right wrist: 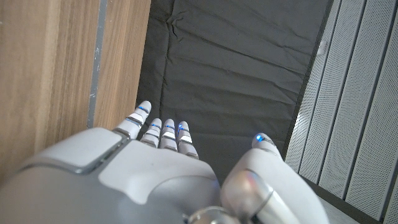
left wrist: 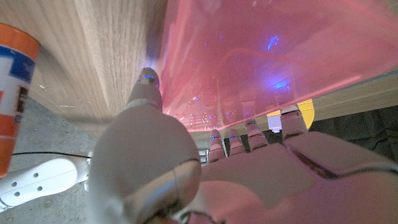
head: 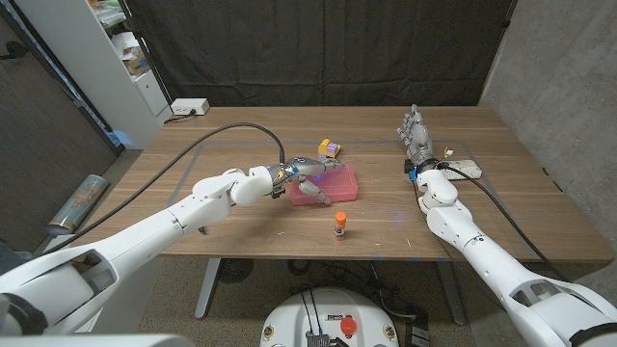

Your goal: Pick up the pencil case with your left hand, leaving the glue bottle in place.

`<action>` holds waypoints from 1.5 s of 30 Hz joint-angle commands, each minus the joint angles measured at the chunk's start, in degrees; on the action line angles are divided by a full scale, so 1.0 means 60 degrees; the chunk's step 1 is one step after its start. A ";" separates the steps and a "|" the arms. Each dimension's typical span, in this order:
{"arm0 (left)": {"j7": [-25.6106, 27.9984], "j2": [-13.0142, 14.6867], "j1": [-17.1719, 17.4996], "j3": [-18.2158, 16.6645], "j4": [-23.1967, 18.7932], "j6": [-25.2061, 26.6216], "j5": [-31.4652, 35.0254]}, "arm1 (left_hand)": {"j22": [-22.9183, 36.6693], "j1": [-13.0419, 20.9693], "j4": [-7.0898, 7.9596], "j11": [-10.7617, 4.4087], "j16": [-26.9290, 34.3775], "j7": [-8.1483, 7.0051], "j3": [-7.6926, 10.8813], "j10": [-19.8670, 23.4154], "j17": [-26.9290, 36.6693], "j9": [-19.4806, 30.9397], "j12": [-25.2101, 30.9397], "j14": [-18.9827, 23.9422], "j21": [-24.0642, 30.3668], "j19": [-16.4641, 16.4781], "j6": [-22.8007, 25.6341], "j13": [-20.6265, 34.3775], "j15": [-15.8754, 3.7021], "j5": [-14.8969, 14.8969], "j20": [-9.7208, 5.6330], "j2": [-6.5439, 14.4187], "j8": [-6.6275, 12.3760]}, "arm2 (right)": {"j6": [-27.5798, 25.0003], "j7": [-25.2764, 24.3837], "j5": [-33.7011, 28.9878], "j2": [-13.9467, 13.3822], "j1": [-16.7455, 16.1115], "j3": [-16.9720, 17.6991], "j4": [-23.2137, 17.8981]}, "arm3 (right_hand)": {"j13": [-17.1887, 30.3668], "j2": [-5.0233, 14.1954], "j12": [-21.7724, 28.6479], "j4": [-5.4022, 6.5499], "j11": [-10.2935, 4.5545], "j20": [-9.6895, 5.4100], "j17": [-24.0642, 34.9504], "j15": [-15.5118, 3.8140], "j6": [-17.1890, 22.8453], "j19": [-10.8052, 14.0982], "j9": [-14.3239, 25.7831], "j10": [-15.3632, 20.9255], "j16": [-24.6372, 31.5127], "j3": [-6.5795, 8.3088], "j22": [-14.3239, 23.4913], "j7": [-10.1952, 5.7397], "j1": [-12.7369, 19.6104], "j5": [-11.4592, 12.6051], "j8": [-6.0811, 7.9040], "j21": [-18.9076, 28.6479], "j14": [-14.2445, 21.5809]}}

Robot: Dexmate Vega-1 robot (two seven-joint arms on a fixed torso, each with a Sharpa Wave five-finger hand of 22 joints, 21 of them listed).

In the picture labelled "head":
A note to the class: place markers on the pink plastic pencil case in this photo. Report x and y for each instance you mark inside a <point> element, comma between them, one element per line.
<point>340,185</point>

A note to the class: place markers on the orange-capped glue stick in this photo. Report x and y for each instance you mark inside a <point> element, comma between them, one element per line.
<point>340,227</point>

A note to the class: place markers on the grey table leg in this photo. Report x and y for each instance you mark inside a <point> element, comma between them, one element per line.
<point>451,294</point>
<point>206,289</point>

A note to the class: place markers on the black backdrop stand pole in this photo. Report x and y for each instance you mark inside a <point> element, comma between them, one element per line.
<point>147,53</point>

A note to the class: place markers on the red emergency stop button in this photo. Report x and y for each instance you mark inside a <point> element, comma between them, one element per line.
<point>348,325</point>

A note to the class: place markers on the person's leg in jeans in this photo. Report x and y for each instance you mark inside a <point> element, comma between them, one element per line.
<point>8,258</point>

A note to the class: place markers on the black backdrop curtain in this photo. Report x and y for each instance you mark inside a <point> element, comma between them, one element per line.
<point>318,48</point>

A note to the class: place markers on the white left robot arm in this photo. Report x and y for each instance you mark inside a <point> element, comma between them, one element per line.
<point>144,241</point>

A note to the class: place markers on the white outlet box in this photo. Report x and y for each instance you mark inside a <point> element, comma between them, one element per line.
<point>189,106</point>

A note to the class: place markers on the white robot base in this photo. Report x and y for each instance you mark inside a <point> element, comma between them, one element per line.
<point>294,318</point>

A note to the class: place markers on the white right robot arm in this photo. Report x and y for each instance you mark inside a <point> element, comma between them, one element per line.
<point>491,260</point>

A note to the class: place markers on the white shelf cabinet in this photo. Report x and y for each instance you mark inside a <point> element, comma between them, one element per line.
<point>87,67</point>

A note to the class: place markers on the cardboard box with blue tape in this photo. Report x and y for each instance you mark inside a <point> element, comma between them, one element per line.
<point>136,63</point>

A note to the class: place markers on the black power adapter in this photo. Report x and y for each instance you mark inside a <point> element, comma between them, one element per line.
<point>418,332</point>

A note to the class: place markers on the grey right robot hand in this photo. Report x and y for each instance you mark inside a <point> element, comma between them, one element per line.
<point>420,140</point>

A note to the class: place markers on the yellow purple toy block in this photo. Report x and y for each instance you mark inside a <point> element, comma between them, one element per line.
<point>328,148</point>

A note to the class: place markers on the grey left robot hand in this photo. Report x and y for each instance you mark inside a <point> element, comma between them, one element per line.
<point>301,168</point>

